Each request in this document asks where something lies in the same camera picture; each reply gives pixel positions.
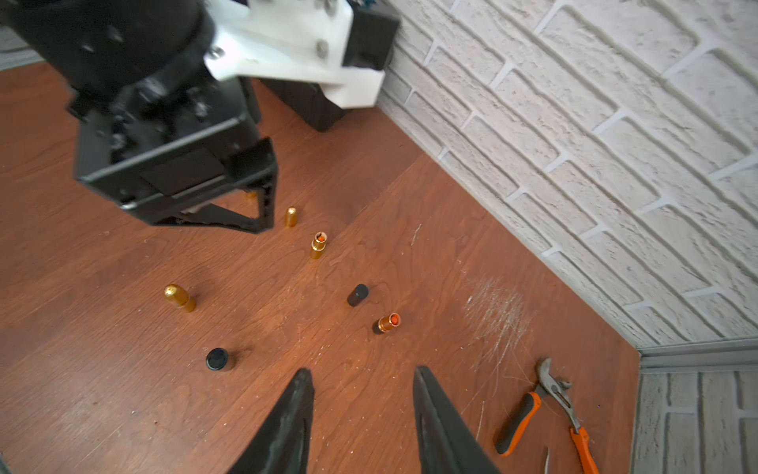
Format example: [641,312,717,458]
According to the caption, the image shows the gold lipstick front left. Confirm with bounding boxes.
[164,284,197,313]

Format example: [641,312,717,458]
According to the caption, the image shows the dark brown lipstick cap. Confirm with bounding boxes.
[347,284,369,307]

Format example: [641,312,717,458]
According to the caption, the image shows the black gold lipstick base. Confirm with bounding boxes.
[372,313,401,335]

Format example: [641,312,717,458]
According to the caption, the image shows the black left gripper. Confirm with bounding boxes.
[74,79,278,234]

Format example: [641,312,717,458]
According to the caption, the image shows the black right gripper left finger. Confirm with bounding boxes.
[228,369,315,474]

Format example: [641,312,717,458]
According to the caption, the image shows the gold lipstick piece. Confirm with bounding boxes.
[285,207,298,228]
[310,231,328,260]

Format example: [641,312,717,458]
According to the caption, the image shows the orange handled pliers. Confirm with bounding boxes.
[537,359,599,474]

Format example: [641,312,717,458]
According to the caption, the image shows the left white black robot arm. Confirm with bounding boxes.
[1,1,278,234]

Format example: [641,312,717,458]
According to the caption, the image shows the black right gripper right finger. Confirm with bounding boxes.
[413,367,499,473]

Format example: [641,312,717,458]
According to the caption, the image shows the black lipstick tube front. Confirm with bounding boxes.
[205,348,236,371]

